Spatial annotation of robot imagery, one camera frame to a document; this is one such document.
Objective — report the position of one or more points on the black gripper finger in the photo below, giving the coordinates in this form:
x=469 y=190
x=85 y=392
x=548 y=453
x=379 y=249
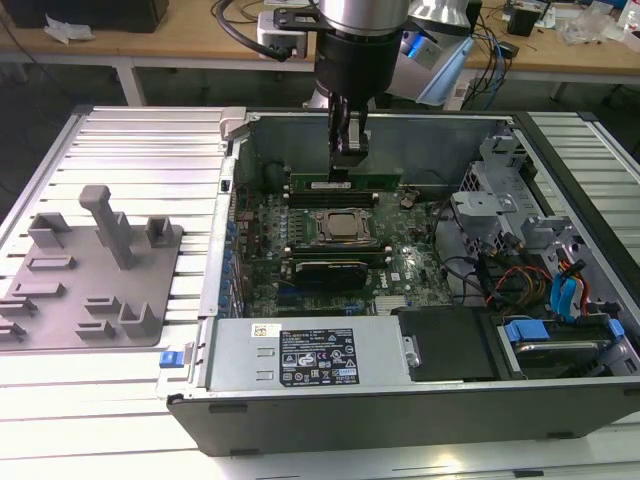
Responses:
x=360 y=160
x=339 y=130

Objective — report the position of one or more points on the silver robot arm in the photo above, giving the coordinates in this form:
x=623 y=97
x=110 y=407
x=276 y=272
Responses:
x=360 y=12

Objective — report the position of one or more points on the black RAM slot bank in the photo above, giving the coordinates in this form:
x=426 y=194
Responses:
x=330 y=201
x=340 y=256

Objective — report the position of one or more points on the round coin battery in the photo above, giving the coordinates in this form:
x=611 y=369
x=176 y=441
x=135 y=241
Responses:
x=406 y=201

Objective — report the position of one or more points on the CPU with silver top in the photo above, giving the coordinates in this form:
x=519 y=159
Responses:
x=346 y=225

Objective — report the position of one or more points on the green motherboard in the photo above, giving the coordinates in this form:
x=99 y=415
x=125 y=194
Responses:
x=400 y=250

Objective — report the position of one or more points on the grey case latch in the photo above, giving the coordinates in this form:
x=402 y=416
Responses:
x=232 y=122

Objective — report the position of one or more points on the black graphics card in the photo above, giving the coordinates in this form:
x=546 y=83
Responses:
x=330 y=275

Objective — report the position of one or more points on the silver drive cage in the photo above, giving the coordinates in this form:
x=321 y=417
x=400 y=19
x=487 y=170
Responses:
x=480 y=205

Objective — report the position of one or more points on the small silver heat sink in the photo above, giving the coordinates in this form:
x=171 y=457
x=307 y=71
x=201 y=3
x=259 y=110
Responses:
x=392 y=304

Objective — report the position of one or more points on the black power adapter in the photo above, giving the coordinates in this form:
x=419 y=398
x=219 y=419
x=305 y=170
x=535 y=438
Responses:
x=510 y=50

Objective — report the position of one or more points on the small black container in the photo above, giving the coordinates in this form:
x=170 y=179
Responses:
x=522 y=21

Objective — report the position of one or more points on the wooden desk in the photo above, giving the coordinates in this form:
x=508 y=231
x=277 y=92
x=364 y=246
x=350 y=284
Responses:
x=175 y=42

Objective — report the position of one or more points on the black cover plate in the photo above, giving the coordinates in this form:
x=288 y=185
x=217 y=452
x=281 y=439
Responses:
x=450 y=345

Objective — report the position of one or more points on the silver power supply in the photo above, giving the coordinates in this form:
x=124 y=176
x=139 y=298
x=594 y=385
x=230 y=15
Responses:
x=240 y=360

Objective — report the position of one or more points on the clear plastic bags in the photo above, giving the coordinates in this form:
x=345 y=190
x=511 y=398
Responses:
x=590 y=27

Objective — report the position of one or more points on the hard disk in blue carrier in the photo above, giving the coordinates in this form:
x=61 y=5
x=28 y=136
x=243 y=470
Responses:
x=525 y=332

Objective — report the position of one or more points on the large black box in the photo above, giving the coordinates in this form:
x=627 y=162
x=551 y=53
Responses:
x=100 y=12

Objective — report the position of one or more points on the black open PC case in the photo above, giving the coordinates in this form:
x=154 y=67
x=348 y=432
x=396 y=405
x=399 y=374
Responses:
x=400 y=425

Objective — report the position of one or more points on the small blue clip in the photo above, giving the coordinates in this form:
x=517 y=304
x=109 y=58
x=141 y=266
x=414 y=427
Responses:
x=168 y=360

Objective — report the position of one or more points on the crumpled white paper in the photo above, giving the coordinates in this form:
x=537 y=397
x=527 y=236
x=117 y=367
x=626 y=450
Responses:
x=67 y=29

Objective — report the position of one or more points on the grey parts rack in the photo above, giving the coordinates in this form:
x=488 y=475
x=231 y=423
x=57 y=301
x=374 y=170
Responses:
x=100 y=320

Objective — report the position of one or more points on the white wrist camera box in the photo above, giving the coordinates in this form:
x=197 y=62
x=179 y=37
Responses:
x=280 y=35

